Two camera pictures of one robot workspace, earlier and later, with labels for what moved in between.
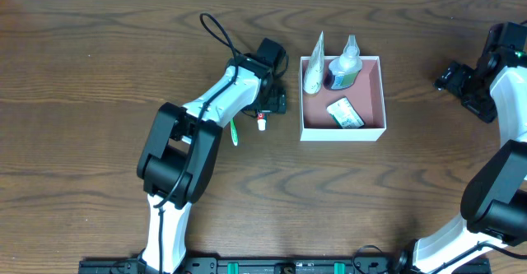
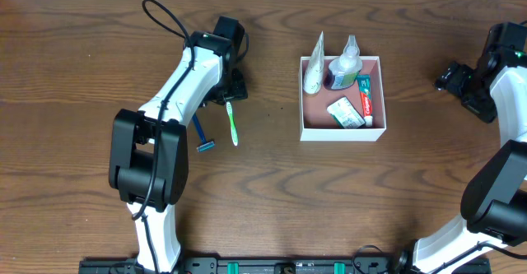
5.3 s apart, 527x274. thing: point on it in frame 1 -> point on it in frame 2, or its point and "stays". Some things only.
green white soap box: [344, 114] stays
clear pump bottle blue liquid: [345, 69] stays
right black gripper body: [454, 80] stays
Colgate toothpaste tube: [261, 121] -> [365, 89]
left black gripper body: [278, 102] -> [234, 89]
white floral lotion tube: [314, 72] stays
